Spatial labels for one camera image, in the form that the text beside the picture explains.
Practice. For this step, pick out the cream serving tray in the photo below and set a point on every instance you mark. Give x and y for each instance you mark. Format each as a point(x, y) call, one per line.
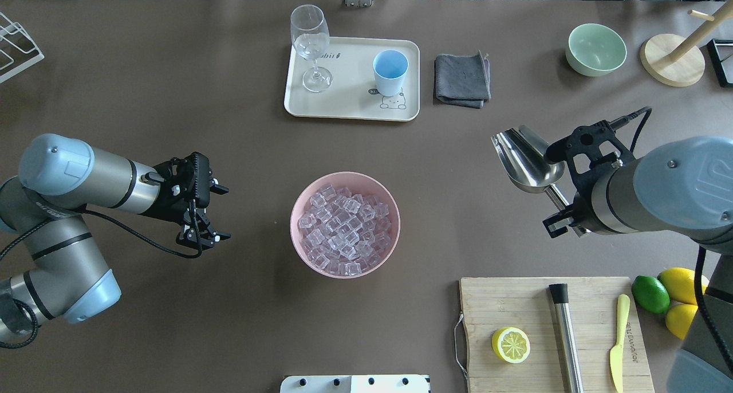
point(353, 93)

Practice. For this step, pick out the blue cup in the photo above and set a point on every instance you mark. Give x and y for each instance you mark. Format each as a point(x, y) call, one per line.
point(390, 68)

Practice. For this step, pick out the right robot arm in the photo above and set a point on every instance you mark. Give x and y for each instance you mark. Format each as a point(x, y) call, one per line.
point(682, 186)

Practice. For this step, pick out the pink bowl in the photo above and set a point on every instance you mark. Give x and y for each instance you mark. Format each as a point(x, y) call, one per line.
point(358, 183)

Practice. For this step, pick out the white mug rack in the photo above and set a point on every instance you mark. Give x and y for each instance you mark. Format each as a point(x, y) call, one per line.
point(19, 51)

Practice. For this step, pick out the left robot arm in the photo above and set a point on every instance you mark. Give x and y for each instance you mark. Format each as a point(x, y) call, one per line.
point(58, 179)

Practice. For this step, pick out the yellow plastic knife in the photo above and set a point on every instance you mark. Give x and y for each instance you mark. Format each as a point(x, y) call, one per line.
point(615, 355)

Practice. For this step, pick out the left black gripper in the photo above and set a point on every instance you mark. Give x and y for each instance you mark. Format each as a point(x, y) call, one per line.
point(179, 204)

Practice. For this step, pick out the bamboo cutting board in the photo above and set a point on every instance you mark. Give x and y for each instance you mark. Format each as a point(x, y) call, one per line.
point(491, 303)

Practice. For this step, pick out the mint green bowl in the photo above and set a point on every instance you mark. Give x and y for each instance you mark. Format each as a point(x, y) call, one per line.
point(595, 50)

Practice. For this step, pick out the yellow lemon upper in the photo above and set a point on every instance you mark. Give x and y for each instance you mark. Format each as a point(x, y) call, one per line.
point(680, 284)

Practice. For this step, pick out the clear ice cubes pile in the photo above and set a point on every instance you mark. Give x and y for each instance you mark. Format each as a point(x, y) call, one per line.
point(345, 233)

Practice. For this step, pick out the steel muddler black tip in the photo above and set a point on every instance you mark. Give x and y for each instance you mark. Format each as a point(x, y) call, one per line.
point(561, 303)

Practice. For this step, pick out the yellow lemon lower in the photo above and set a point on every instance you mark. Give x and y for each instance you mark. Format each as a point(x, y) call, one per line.
point(679, 319)

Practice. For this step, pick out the steel ice scoop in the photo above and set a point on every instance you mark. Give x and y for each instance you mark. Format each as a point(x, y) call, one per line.
point(521, 152)

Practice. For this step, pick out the yellow lemon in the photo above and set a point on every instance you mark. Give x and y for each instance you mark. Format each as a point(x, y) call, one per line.
point(679, 319)
point(680, 284)

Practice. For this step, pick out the black glass tray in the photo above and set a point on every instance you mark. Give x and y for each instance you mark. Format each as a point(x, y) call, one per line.
point(720, 56)

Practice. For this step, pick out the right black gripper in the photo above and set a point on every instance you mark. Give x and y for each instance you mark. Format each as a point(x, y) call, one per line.
point(556, 221)

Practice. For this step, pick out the clear wine glass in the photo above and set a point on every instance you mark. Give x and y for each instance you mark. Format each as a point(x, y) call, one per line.
point(310, 39)

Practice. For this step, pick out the green lime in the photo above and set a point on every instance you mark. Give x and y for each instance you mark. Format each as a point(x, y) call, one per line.
point(650, 294)

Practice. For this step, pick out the grey folded cloth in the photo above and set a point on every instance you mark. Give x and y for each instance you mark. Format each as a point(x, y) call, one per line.
point(462, 80)

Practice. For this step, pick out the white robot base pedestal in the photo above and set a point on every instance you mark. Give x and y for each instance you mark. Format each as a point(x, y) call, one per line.
point(357, 383)

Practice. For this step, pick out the wooden cup stand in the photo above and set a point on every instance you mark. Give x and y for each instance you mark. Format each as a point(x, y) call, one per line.
point(676, 60)

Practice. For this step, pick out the half lemon slice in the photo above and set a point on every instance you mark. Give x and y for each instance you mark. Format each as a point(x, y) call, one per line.
point(511, 344)

